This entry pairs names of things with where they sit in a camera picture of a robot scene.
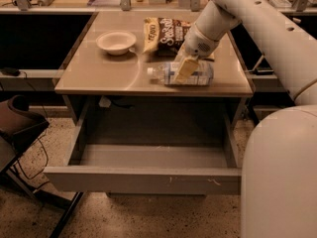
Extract black power adapter left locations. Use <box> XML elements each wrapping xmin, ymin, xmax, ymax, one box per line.
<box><xmin>0</xmin><ymin>67</ymin><xmax>20</xmax><ymax>76</ymax></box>

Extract white rod with black base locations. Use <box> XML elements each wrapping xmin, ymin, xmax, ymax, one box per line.
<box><xmin>248</xmin><ymin>55</ymin><xmax>273</xmax><ymax>75</ymax></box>

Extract dark brown chair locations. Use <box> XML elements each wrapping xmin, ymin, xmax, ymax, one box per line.
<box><xmin>0</xmin><ymin>95</ymin><xmax>50</xmax><ymax>175</ymax></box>

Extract brown chip bag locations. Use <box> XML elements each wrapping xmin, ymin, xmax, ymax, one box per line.
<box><xmin>143</xmin><ymin>17</ymin><xmax>196</xmax><ymax>55</ymax></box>

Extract black floor cable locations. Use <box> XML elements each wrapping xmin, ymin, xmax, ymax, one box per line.
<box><xmin>14</xmin><ymin>132</ymin><xmax>51</xmax><ymax>191</ymax></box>

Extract open grey top drawer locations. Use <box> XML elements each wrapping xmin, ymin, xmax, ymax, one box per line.
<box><xmin>45</xmin><ymin>97</ymin><xmax>241</xmax><ymax>195</ymax></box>

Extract grey cabinet desk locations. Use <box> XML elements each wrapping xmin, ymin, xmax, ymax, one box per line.
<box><xmin>53</xmin><ymin>10</ymin><xmax>256</xmax><ymax>131</ymax></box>

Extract clear plastic water bottle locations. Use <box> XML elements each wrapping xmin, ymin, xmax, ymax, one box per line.
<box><xmin>147</xmin><ymin>61</ymin><xmax>214</xmax><ymax>86</ymax></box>

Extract white bowl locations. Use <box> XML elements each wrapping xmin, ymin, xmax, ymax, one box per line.
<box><xmin>96</xmin><ymin>31</ymin><xmax>137</xmax><ymax>56</ymax></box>

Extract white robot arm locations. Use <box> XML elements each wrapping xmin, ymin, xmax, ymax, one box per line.
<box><xmin>176</xmin><ymin>0</ymin><xmax>317</xmax><ymax>238</ymax></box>

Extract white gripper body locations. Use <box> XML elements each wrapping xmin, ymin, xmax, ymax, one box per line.
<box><xmin>183</xmin><ymin>24</ymin><xmax>220</xmax><ymax>58</ymax></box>

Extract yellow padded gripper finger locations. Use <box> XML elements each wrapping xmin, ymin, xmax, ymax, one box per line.
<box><xmin>174</xmin><ymin>45</ymin><xmax>187</xmax><ymax>62</ymax></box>
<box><xmin>174</xmin><ymin>56</ymin><xmax>199</xmax><ymax>83</ymax></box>

